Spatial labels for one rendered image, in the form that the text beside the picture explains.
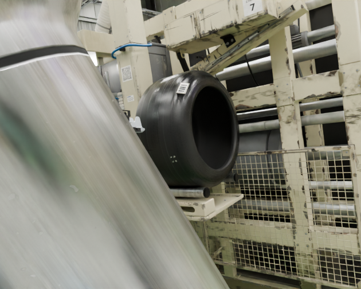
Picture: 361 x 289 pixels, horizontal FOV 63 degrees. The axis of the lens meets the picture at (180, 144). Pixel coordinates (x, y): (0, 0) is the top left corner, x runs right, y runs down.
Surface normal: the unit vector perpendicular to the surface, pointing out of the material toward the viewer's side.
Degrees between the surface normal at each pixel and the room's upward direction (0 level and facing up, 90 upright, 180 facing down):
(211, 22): 90
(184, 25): 90
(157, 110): 67
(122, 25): 90
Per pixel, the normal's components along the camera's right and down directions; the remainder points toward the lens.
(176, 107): 0.07, -0.26
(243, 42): -0.60, 0.14
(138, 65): 0.78, -0.07
